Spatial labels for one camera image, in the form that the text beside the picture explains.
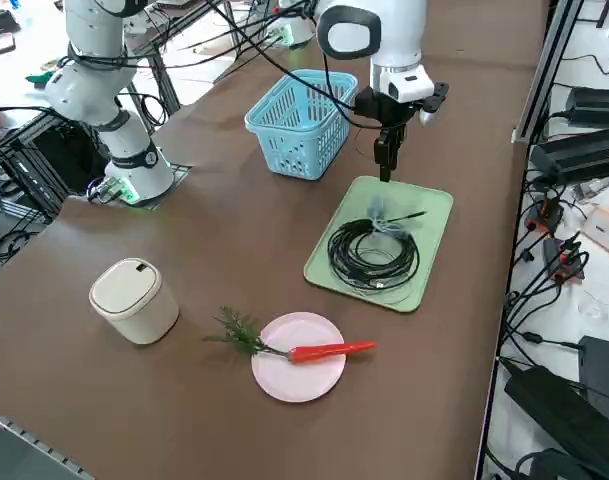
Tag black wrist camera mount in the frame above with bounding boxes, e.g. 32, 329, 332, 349
417, 82, 451, 126

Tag small cream lidded bin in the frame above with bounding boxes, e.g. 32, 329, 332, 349
87, 257, 181, 346

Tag red toy carrot green leaves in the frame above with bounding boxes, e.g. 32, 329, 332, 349
202, 305, 379, 366

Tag blue plastic slotted basket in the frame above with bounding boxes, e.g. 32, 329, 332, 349
243, 68, 359, 182

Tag aluminium frame rail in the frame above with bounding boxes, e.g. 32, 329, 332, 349
512, 0, 585, 145

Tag pink round plate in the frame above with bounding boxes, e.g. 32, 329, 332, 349
250, 311, 346, 404

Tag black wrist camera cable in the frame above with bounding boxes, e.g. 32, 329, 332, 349
58, 0, 385, 132

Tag black power adapter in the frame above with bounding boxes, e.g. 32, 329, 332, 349
578, 334, 609, 399
565, 86, 609, 127
503, 367, 609, 480
528, 127, 609, 185

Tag green plastic tray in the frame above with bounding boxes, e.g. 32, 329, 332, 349
302, 174, 455, 314

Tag coiled black cable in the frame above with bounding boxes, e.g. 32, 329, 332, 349
326, 209, 428, 294

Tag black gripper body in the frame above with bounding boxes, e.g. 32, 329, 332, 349
353, 84, 426, 131

